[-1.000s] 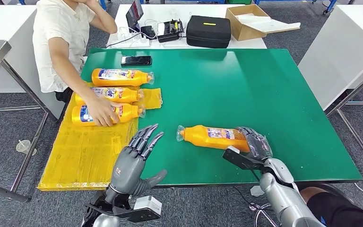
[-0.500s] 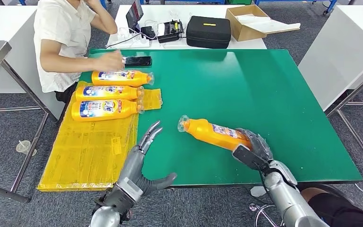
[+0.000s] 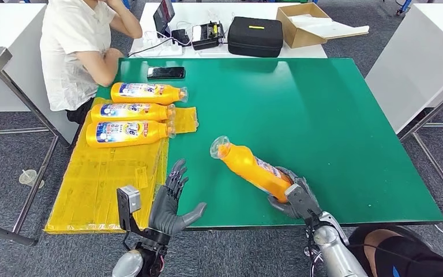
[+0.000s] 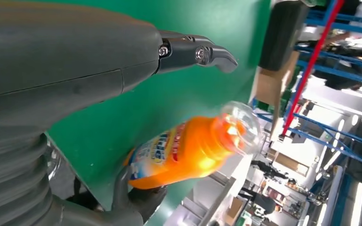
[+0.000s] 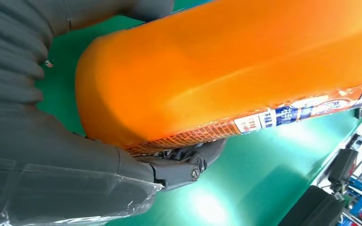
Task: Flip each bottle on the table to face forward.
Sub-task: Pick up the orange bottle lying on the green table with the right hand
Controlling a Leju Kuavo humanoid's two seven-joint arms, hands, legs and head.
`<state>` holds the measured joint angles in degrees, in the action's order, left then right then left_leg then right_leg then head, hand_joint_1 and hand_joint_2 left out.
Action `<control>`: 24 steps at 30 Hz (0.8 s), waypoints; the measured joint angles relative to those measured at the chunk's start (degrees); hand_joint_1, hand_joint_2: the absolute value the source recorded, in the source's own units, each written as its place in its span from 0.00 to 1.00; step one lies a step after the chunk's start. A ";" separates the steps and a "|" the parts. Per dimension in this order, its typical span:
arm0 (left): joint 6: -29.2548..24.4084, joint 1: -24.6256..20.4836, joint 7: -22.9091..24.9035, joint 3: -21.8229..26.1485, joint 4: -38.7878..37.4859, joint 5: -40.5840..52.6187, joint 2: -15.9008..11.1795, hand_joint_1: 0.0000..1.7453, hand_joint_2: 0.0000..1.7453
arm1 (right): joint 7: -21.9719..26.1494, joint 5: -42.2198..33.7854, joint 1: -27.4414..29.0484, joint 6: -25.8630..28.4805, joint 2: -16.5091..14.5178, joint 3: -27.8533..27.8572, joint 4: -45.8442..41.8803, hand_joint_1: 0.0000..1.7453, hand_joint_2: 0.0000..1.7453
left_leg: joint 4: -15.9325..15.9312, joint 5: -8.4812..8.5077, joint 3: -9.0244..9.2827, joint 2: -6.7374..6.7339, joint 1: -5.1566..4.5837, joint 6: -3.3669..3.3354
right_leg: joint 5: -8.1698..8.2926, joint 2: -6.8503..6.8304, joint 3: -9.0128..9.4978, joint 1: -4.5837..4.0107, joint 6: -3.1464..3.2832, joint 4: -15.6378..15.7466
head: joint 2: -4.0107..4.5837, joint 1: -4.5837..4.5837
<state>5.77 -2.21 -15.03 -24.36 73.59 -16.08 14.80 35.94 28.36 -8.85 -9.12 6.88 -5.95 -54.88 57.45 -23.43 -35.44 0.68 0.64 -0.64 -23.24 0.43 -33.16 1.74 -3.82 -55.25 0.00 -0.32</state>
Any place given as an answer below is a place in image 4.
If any orange detergent bottle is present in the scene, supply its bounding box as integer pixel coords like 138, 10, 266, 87
123, 100, 264, 191

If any black zip case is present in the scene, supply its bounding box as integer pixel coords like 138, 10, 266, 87
258, 0, 310, 72

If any brown cardboard box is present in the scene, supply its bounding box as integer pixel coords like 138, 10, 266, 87
253, 51, 300, 107

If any red pole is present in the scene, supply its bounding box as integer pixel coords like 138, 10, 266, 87
281, 0, 346, 137

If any blue metal rack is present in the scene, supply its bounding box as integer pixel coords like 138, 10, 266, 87
253, 0, 362, 169

